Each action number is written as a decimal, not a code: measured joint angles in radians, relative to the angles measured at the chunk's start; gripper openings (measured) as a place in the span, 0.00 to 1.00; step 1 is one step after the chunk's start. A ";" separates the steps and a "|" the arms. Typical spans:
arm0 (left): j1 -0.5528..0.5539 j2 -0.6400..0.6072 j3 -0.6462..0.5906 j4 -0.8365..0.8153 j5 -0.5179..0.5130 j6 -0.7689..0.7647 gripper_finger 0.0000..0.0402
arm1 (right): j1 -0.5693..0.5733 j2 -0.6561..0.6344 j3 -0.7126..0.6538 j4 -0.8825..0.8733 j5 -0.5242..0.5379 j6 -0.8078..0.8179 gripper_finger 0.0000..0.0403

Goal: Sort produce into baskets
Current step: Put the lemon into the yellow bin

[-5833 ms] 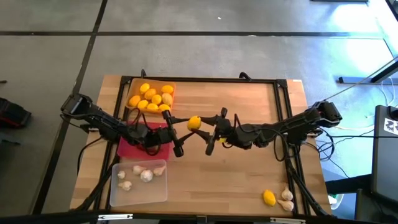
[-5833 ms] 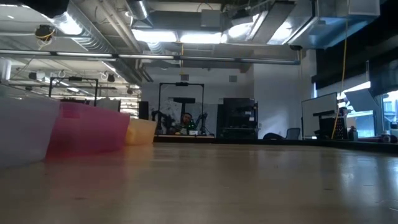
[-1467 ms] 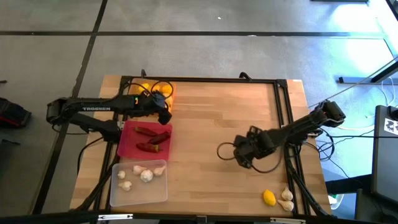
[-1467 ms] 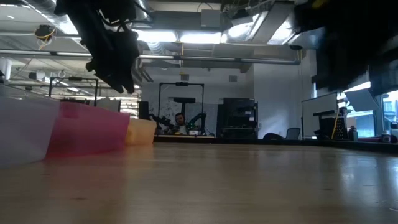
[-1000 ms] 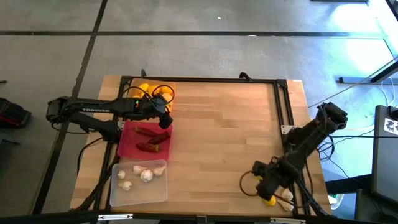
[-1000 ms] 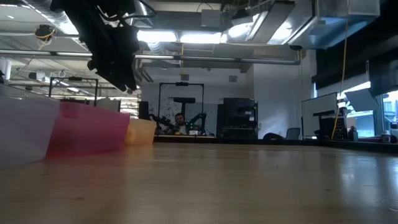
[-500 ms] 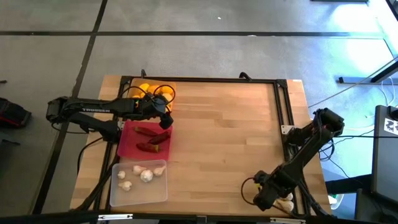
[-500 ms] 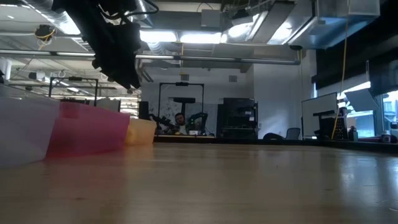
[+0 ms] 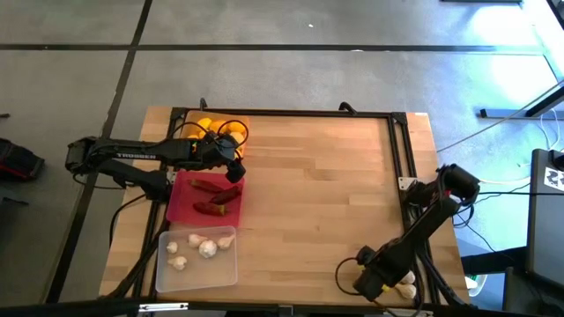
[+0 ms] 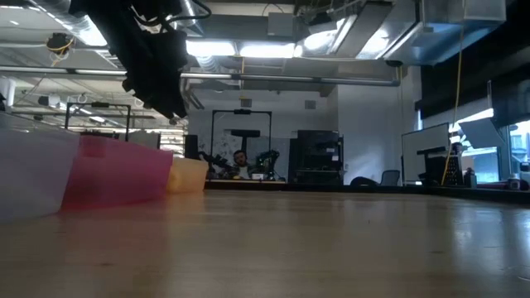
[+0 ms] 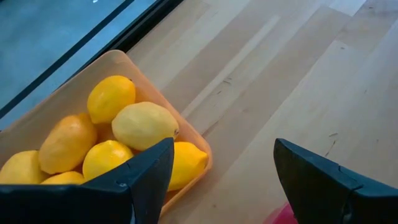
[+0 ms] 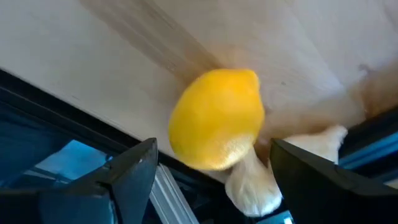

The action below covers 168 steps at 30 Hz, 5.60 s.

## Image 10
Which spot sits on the silver round ventilation duct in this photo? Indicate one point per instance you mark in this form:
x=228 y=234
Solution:
x=103 y=49

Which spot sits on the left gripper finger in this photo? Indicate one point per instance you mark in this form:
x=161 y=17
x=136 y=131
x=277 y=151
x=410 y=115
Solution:
x=159 y=105
x=179 y=108

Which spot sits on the clear plastic basket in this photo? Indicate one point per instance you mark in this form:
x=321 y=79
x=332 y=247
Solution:
x=33 y=169

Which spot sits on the grey wall vent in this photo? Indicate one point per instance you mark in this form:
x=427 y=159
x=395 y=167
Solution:
x=246 y=102
x=310 y=104

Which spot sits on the black metal table frame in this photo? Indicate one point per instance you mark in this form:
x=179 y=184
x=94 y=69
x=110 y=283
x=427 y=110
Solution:
x=331 y=188

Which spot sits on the black metal frame station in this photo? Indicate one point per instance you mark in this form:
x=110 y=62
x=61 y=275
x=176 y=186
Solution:
x=242 y=111

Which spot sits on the black speaker box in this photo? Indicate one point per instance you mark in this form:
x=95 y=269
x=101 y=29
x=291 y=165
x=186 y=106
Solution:
x=191 y=147

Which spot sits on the orange plastic basket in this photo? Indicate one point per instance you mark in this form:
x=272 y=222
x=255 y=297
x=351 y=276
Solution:
x=188 y=176

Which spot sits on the small white container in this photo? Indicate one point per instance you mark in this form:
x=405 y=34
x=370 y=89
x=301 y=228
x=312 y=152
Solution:
x=514 y=182

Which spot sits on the pink plastic basket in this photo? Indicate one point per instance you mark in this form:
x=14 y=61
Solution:
x=116 y=174

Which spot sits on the person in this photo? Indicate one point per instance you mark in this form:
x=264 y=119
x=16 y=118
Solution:
x=240 y=163

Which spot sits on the grey ceiling pipe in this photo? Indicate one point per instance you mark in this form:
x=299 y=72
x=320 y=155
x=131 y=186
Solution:
x=269 y=77

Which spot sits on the dark bottle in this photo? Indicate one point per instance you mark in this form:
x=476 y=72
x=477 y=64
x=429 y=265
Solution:
x=470 y=179

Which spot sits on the silver rectangular ventilation duct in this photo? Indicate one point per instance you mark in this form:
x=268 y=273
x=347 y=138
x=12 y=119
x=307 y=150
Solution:
x=360 y=33

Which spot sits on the whiteboard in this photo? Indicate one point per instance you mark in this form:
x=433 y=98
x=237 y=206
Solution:
x=425 y=142

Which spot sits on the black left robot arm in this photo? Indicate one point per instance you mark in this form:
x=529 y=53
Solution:
x=120 y=20

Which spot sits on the black background robot arm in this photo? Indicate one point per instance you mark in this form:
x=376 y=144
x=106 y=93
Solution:
x=215 y=160
x=267 y=161

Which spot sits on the blue office chair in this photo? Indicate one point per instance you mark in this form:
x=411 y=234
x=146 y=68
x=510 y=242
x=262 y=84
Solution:
x=390 y=178

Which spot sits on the ceiling light panel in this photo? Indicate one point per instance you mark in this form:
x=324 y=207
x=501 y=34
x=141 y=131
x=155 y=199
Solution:
x=267 y=49
x=211 y=48

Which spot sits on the black cabinet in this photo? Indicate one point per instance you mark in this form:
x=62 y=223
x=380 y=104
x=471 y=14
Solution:
x=316 y=153

